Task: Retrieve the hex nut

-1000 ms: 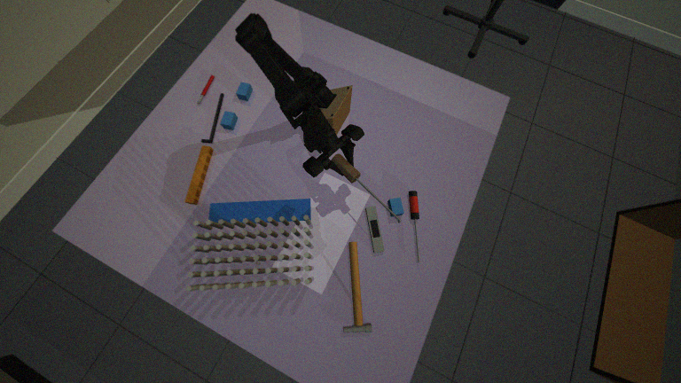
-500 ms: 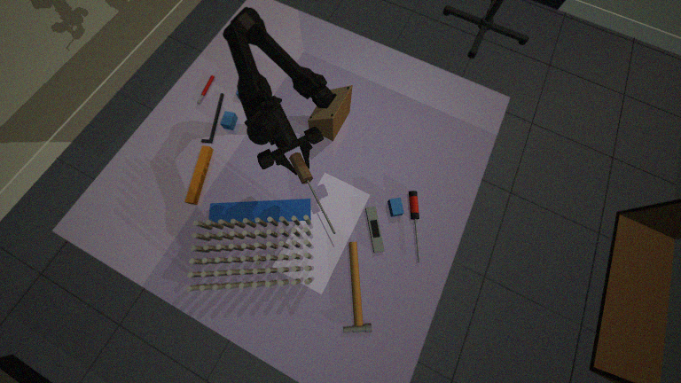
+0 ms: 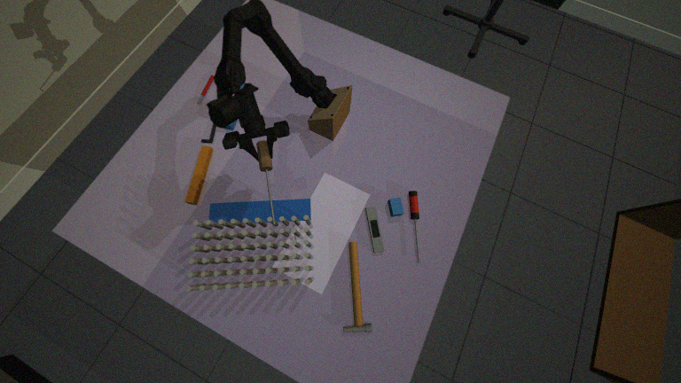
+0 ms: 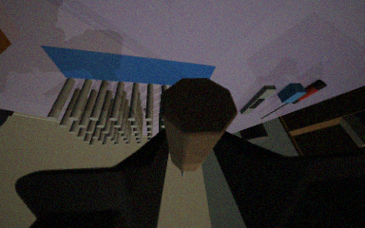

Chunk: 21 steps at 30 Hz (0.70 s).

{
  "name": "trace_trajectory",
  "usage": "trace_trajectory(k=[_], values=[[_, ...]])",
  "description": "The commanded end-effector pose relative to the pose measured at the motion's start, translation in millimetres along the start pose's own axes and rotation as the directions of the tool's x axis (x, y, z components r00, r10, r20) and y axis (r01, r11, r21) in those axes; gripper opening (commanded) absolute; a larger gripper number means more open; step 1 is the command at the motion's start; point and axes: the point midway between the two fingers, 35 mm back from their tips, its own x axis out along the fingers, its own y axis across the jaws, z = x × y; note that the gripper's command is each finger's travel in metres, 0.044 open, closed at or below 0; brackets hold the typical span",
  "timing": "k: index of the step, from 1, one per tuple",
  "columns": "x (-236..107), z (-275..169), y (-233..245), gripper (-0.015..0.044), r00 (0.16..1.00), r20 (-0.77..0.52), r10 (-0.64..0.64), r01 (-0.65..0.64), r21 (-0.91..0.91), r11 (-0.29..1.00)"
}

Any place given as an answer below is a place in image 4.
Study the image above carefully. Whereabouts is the brown flat bar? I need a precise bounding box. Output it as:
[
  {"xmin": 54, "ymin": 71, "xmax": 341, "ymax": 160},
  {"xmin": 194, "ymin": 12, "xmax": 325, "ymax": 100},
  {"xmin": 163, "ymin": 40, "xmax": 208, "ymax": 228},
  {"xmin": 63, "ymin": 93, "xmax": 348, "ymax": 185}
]
[{"xmin": 0, "ymin": 29, "xmax": 11, "ymax": 54}]

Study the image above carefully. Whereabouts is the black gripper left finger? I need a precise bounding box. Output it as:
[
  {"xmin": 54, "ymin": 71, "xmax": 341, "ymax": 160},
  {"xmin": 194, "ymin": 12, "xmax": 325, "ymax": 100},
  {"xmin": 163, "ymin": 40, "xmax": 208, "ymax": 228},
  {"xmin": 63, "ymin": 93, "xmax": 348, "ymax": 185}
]
[{"xmin": 15, "ymin": 129, "xmax": 169, "ymax": 228}]

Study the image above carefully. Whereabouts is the blue rectangular block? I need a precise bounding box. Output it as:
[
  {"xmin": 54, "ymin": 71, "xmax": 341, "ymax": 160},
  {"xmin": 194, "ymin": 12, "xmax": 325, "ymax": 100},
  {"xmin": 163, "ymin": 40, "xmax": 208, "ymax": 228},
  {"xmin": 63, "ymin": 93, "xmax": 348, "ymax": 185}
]
[{"xmin": 278, "ymin": 83, "xmax": 308, "ymax": 103}]

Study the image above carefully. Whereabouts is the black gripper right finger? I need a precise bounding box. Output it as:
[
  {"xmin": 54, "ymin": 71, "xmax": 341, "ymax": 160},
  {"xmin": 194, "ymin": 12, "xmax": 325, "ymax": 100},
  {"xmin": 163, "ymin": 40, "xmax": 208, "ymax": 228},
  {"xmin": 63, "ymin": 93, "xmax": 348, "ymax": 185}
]
[{"xmin": 213, "ymin": 131, "xmax": 365, "ymax": 228}]

